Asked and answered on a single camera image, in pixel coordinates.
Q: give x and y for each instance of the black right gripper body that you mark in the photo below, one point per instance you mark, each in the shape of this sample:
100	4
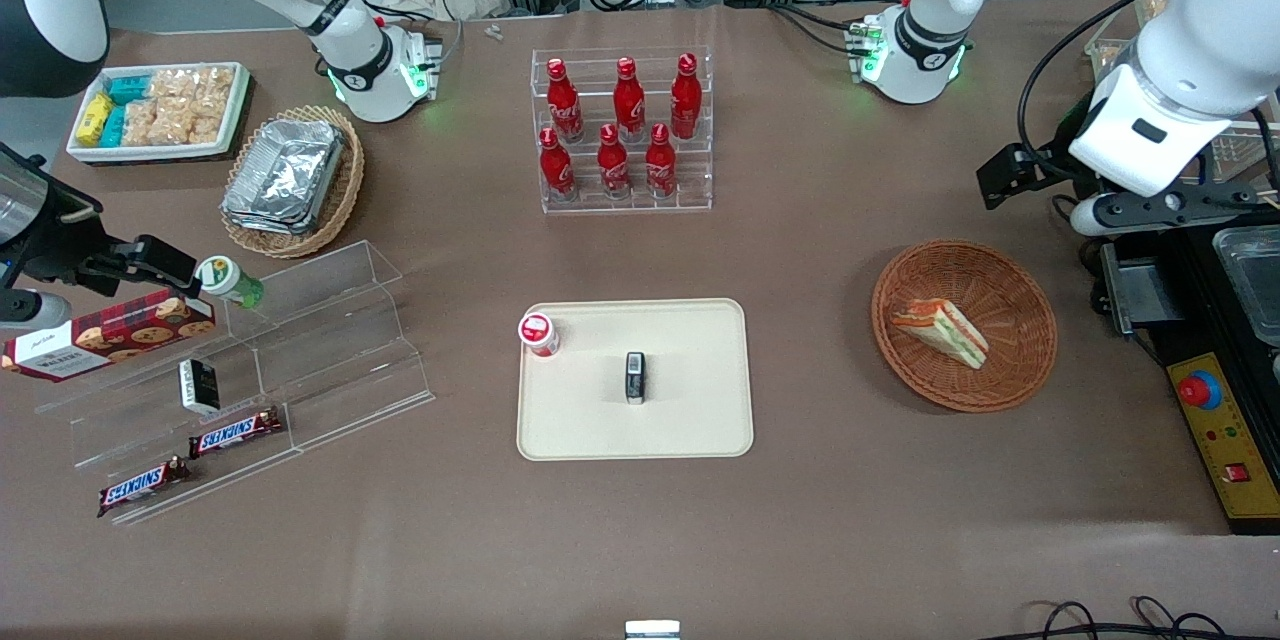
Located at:
58	242

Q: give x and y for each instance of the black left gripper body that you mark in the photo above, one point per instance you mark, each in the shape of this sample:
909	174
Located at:
1062	146

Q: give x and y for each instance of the triangular sandwich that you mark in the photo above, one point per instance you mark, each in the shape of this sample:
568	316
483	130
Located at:
940	332

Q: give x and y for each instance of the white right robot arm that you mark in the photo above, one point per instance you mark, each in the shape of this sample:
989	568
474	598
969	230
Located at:
350	40

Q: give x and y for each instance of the white snack tray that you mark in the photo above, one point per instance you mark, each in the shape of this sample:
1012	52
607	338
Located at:
150	154

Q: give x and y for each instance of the brown wicker basket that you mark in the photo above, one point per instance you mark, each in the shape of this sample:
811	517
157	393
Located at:
1010	290

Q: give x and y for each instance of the light wicker basket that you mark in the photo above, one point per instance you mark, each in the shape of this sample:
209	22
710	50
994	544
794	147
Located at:
350	190

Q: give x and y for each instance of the beige plastic tray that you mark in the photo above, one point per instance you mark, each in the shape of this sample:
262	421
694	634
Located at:
690	390

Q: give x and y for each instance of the red tartan cookie box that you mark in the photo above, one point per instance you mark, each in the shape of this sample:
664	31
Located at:
110	335

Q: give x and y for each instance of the green white cup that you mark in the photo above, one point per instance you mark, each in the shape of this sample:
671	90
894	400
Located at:
225	280

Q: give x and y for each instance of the aluminium foil container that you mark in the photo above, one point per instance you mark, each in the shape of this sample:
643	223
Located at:
285	170
262	224

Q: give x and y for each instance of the small black white box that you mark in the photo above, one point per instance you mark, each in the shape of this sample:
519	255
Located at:
200	387

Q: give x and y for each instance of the yellow snack packet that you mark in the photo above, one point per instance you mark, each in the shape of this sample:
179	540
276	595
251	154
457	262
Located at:
93	120

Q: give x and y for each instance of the teal snack packet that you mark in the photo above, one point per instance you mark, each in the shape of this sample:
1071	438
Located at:
128	89
113	127

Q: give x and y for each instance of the clear box of snacks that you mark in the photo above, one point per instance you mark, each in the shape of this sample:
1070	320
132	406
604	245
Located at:
1110	55

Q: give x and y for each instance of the clear rice cracker packet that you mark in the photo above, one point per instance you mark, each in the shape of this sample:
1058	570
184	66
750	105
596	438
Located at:
195	125
170	86
213	86
145	123

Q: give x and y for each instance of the snickers chocolate bar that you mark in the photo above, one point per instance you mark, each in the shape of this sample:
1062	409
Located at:
235	432
145	485

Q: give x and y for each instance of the clear acrylic display shelf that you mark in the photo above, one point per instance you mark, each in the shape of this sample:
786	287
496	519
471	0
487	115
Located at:
330	360

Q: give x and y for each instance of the clear plastic container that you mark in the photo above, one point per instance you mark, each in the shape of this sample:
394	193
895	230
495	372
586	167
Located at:
1255	280

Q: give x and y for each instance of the red emergency stop button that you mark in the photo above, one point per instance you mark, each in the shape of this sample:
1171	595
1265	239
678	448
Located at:
1200	390

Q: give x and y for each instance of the red cola bottle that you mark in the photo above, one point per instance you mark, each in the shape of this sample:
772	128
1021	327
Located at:
556	170
613	168
628	105
660	168
686	102
563	105

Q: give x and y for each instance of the black machine with yellow panel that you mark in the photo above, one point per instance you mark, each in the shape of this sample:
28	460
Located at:
1215	460

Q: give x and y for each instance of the clear acrylic bottle rack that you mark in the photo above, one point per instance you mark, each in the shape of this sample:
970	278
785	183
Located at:
625	205

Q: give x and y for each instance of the red-capped small white bottle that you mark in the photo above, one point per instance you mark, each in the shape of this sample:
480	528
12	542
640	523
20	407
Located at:
538	333

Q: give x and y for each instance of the small white device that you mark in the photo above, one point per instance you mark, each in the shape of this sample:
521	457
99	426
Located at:
652	630

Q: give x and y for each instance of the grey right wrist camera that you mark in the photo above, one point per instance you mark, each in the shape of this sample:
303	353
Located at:
30	310

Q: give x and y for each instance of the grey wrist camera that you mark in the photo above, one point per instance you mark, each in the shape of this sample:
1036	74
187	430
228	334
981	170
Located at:
1150	212
30	310

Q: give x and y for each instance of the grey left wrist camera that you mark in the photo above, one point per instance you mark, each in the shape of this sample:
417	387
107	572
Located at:
1150	212

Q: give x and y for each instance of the grey metal bracket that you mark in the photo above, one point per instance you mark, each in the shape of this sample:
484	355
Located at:
1140	290

